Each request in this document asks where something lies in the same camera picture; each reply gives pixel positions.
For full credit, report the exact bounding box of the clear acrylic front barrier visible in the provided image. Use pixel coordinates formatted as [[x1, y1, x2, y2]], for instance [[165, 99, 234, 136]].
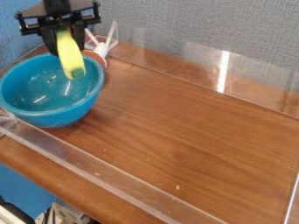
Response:
[[0, 109, 226, 224]]

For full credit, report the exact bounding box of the blue bowl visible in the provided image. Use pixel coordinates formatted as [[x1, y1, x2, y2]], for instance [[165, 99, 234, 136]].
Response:
[[0, 53, 105, 128]]

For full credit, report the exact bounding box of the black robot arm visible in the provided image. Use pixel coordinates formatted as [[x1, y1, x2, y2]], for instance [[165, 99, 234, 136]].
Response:
[[14, 0, 101, 56]]

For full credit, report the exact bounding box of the clear acrylic back barrier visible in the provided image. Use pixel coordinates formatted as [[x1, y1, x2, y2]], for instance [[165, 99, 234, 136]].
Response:
[[107, 42, 299, 119]]

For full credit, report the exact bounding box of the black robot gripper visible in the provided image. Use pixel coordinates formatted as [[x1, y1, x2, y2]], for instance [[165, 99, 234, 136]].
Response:
[[14, 0, 101, 56]]

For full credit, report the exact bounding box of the orange white toy object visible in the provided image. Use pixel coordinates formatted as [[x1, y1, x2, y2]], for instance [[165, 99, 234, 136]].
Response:
[[81, 42, 107, 69]]

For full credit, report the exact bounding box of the clear acrylic barrier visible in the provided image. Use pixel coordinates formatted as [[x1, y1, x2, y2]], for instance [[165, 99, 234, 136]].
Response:
[[107, 42, 299, 119], [0, 109, 226, 224]]

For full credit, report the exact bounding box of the yellow green toy corn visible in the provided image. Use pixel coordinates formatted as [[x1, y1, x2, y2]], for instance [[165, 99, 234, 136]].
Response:
[[57, 29, 85, 80]]

